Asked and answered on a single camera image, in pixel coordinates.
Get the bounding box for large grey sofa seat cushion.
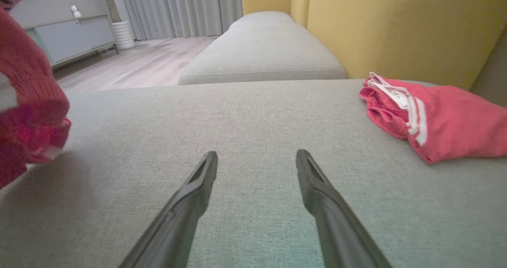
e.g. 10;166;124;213
0;80;507;268

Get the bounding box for grey low cabinet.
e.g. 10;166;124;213
24;15;118;68

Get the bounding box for red mesh shorts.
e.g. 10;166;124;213
0;0;72;189

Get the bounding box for wide yellow sofa backrest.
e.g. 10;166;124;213
307;0;507;91

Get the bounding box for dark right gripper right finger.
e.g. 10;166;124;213
296;149;393;268

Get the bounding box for grey pleated curtain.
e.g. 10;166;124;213
108;0;247;41

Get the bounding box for red jersey with white sleeves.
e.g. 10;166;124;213
360;72;507;164

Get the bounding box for white ribbed cylinder pot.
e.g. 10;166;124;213
112;21;136;50

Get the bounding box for small grey sofa seat cushion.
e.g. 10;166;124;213
178;11;347;85

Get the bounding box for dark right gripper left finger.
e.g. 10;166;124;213
119;151;218;268

